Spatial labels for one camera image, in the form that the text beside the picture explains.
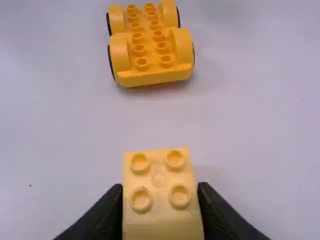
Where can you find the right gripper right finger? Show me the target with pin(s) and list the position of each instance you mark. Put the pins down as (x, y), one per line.
(225, 217)

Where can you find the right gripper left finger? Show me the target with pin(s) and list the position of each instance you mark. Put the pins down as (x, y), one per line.
(97, 217)

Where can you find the yellow toy brick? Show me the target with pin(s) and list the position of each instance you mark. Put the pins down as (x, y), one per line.
(160, 195)

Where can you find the yellow toy car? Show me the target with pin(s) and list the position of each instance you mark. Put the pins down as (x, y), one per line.
(150, 50)

